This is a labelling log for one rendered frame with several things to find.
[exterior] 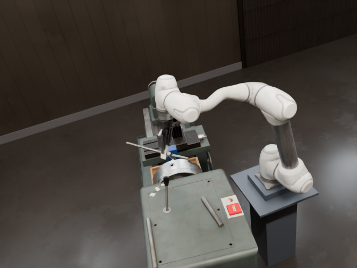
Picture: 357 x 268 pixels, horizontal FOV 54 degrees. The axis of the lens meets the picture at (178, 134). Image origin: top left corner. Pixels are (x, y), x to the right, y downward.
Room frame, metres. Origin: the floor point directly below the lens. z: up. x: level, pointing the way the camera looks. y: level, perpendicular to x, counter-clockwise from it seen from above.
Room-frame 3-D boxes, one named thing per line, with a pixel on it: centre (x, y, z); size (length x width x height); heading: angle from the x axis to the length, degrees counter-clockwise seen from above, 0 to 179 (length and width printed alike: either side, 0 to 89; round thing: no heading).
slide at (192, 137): (2.18, 0.07, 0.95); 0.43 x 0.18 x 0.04; 93
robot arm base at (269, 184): (1.76, -0.57, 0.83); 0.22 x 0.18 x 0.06; 12
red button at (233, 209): (1.13, -0.19, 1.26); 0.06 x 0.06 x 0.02; 3
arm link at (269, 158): (1.73, -0.58, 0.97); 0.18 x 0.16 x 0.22; 23
